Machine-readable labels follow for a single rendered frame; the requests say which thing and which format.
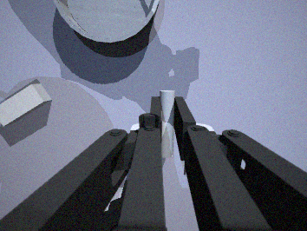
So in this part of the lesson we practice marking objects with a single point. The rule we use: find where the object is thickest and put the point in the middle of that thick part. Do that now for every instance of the grey cylinder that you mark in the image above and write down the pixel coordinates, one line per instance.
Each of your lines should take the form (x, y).
(167, 98)

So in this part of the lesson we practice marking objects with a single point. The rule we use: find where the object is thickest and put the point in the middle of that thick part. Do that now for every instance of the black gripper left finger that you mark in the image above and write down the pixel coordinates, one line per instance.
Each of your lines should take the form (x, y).
(75, 198)

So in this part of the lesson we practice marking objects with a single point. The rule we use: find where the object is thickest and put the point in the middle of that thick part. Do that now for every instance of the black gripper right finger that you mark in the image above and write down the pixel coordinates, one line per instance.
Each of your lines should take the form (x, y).
(270, 194)

